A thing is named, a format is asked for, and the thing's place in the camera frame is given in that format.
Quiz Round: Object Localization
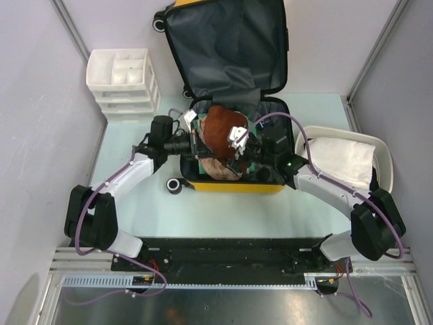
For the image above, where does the black garment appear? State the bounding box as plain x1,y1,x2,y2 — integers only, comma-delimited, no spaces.
369,166,380,192

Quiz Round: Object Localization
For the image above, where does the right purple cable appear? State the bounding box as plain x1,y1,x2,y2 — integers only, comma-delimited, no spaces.
240,112,405,319

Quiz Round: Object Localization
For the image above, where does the white towel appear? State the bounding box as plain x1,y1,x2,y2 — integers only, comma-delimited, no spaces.
309,137,375,189

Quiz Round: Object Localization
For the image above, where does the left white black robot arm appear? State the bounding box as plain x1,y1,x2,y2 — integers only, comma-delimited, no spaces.
64,110,212,271

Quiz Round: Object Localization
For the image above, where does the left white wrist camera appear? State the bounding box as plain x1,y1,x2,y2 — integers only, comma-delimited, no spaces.
179,109,197,133

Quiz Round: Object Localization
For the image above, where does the yellow Pikachu hard-shell suitcase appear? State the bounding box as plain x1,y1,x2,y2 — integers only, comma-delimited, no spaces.
153,1,294,194

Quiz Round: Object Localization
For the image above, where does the rust brown cloth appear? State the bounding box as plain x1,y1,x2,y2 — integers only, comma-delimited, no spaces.
204,105,248,163

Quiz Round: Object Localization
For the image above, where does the white plastic tray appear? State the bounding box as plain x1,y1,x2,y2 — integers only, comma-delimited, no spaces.
295,126,394,192

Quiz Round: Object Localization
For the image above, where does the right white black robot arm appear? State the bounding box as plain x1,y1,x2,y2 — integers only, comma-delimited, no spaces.
227,127,406,272

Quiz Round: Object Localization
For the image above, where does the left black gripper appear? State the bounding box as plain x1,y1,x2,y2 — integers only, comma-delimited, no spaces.
164,128,216,160

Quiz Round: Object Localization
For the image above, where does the purple cable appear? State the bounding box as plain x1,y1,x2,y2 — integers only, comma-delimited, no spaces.
240,112,405,319
64,108,190,305

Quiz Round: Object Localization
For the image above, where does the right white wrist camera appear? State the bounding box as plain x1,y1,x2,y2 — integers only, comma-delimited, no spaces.
227,127,248,154

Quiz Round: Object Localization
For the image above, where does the dark blue round tin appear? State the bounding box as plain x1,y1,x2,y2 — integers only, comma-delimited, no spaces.
256,118,272,130

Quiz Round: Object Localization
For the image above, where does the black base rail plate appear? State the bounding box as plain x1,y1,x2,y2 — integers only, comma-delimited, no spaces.
110,238,344,284

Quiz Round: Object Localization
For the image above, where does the pink patterned cloth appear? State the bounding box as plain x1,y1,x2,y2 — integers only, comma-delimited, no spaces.
198,117,240,181

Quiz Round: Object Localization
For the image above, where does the black round cap container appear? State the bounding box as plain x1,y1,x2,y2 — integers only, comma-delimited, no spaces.
256,168,272,182

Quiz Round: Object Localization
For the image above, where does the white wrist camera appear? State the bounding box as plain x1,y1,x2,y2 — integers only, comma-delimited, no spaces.
179,109,197,133
227,127,248,154

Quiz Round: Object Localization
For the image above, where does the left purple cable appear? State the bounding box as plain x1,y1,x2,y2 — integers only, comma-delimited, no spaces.
64,108,190,305

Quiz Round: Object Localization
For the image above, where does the grey slotted cable duct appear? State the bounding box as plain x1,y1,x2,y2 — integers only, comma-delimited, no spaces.
62,274,317,290

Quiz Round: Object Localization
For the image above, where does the white plastic drawer organizer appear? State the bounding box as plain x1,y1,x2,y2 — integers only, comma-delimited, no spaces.
86,48,161,123

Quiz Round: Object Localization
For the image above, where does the green folded cloth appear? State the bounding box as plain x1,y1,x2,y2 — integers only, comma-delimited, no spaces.
194,112,256,181

